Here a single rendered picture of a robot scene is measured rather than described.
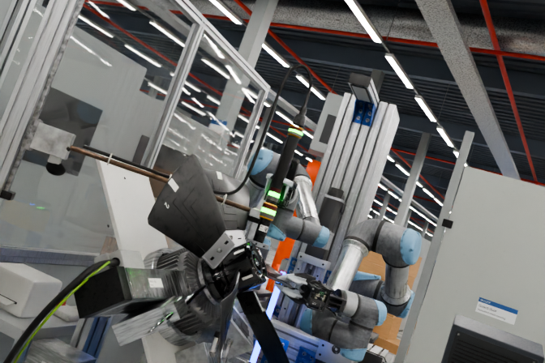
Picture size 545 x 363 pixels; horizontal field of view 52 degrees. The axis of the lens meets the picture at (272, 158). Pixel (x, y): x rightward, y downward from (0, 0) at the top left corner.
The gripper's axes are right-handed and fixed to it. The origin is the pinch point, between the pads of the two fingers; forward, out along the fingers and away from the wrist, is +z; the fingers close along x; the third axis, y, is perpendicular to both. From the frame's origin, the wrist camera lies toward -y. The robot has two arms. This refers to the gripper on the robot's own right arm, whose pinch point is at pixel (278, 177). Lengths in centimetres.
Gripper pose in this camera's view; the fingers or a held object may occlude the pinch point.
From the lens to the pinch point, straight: 163.8
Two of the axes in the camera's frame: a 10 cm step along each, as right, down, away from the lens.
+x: -9.3, -3.0, 1.9
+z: -1.5, -1.6, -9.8
